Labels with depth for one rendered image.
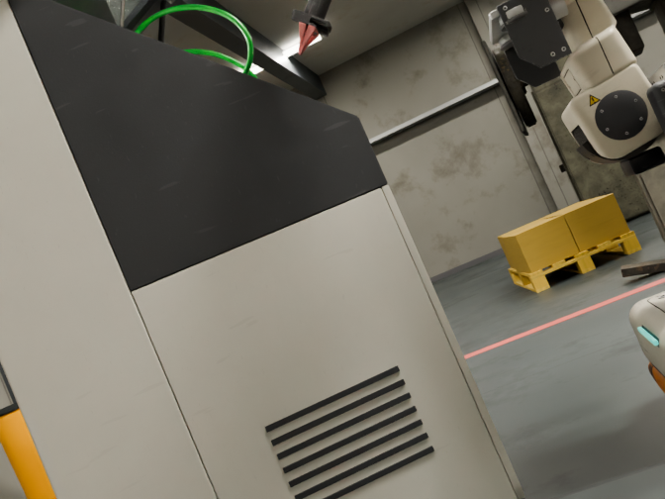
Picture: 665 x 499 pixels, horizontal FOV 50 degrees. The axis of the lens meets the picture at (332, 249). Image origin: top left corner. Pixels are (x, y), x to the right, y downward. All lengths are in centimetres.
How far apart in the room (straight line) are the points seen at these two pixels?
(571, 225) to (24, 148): 418
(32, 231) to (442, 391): 90
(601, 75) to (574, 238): 362
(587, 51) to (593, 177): 605
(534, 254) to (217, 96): 385
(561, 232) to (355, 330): 380
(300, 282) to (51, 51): 70
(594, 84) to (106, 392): 119
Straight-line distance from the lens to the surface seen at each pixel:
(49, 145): 156
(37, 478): 401
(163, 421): 149
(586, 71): 164
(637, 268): 406
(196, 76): 156
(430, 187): 1098
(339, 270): 149
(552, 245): 517
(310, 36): 194
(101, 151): 154
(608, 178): 768
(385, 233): 151
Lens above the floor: 65
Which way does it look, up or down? 2 degrees up
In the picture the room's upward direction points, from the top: 24 degrees counter-clockwise
